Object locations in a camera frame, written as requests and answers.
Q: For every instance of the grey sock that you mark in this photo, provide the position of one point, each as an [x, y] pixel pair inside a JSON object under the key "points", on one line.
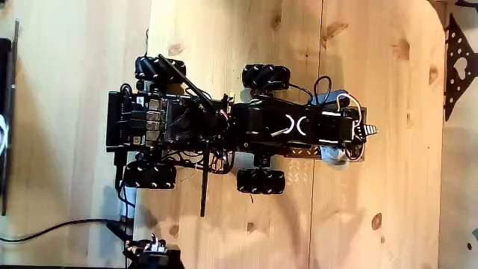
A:
{"points": [[334, 157]]}

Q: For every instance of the black mecanum wheel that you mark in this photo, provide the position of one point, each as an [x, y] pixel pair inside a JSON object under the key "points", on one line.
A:
{"points": [[266, 76], [160, 69], [260, 181], [149, 175]]}

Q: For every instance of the pale blue patterned cloth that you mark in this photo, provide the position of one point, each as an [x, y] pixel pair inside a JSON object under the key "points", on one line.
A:
{"points": [[460, 172]]}

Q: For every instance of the black antenna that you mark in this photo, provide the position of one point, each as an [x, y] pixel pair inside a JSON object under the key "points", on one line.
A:
{"points": [[204, 187], [183, 80]]}

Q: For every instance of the black flat device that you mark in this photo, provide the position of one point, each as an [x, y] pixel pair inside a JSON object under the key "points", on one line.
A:
{"points": [[5, 112]]}

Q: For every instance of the black oval camera box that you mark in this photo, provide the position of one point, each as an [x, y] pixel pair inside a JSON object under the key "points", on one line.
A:
{"points": [[328, 98]]}

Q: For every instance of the black perforated bracket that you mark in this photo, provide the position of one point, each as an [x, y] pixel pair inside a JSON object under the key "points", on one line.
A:
{"points": [[457, 45]]}

